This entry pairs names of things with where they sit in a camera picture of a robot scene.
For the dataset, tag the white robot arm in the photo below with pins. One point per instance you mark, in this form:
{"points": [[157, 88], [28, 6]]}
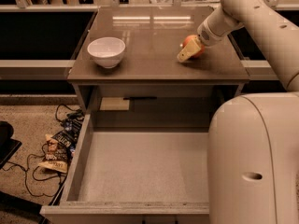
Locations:
{"points": [[253, 140]]}

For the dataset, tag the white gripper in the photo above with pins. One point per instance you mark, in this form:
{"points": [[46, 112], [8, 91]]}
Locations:
{"points": [[209, 35]]}

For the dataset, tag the open grey drawer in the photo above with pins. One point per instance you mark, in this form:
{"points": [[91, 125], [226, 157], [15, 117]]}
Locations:
{"points": [[145, 165]]}

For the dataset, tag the black object at left edge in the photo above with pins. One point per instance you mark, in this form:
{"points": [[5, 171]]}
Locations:
{"points": [[8, 145]]}

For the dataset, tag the dark snack bag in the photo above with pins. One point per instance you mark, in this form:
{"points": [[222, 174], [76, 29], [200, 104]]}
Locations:
{"points": [[68, 136]]}

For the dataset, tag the grey cabinet with glossy top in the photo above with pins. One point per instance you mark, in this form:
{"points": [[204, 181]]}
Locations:
{"points": [[150, 67]]}

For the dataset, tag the tan snack bag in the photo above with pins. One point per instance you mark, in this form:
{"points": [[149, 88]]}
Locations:
{"points": [[55, 157]]}

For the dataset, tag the red apple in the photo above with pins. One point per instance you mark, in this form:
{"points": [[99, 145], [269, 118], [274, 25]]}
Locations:
{"points": [[187, 40]]}

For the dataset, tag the white ceramic bowl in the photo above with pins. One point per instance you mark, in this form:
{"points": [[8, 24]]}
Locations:
{"points": [[107, 51]]}

